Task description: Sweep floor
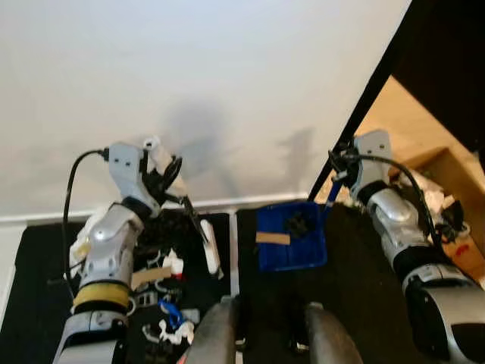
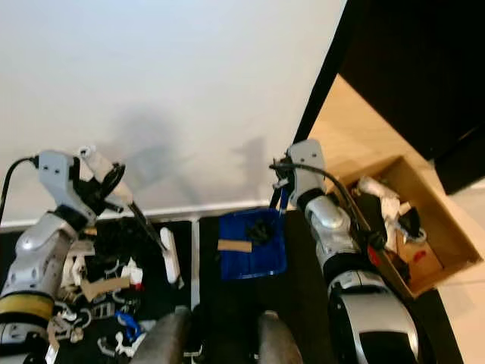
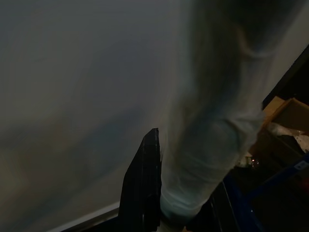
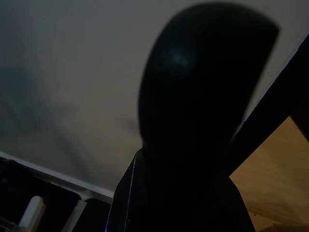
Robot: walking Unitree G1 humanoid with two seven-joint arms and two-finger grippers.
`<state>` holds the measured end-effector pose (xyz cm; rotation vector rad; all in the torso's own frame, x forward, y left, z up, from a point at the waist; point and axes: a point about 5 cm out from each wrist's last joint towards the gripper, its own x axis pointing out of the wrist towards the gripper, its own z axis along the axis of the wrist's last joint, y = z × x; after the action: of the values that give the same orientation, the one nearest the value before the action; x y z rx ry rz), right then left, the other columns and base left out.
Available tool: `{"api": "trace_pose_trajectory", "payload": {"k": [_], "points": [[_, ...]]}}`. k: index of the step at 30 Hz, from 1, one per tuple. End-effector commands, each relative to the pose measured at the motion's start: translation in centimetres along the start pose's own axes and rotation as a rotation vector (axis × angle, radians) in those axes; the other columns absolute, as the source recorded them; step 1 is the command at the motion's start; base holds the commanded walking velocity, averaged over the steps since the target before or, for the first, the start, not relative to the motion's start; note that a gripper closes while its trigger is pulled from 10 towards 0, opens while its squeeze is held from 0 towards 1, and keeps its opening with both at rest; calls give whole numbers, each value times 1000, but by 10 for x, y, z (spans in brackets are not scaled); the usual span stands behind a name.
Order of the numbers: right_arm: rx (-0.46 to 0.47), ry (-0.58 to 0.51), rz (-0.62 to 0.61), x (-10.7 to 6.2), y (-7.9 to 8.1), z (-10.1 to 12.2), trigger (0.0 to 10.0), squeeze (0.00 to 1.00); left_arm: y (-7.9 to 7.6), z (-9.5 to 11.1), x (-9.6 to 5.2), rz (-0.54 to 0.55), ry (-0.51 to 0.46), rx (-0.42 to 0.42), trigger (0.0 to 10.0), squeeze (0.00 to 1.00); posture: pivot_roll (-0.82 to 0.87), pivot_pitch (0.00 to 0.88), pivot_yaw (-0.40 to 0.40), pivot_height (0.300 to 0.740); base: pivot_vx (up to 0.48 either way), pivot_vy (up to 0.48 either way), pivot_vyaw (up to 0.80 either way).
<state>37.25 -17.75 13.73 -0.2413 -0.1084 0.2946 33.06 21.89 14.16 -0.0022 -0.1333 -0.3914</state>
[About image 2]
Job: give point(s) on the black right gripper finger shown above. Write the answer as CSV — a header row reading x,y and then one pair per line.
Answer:
x,y
273,174
283,159

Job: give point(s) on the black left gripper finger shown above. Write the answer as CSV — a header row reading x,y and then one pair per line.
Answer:
x,y
115,182
88,187

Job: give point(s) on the blue plastic dustpan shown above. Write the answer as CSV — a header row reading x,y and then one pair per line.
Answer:
x,y
261,262

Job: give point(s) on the black white hand brush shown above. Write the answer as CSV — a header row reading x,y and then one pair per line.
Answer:
x,y
170,254

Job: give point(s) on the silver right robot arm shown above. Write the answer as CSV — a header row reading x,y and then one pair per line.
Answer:
x,y
356,288

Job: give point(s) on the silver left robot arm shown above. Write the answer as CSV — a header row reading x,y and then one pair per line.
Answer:
x,y
38,258

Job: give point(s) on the black crumpled scrap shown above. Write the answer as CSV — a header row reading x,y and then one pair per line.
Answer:
x,y
259,231

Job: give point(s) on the small red white item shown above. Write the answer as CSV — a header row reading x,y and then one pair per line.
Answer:
x,y
136,273

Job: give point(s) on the brown cardboard scrap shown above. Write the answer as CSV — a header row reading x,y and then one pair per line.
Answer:
x,y
104,288

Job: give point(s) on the brown cardboard strip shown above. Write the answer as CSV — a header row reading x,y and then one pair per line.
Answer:
x,y
235,246

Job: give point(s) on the white crumpled plastic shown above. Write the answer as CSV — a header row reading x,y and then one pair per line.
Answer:
x,y
379,196

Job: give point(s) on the small blue plastic item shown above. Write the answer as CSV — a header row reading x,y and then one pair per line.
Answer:
x,y
130,326

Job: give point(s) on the grey left robot leg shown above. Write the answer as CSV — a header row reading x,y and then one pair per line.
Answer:
x,y
165,341

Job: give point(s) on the grey robot leg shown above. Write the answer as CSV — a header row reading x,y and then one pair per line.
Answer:
x,y
282,341
165,341

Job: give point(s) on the grey right robot leg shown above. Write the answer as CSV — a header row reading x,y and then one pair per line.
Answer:
x,y
282,341

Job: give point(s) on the black door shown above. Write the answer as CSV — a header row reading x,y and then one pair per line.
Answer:
x,y
417,68

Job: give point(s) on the brown cardboard box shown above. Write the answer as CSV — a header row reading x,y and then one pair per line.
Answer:
x,y
447,227

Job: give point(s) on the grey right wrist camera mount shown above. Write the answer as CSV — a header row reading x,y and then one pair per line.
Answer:
x,y
305,167

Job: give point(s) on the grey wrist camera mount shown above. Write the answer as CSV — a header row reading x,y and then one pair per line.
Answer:
x,y
59,182
305,167

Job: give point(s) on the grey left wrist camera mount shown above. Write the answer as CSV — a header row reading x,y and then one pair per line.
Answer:
x,y
59,182

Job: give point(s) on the black door frame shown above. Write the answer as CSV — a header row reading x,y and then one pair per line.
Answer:
x,y
322,68

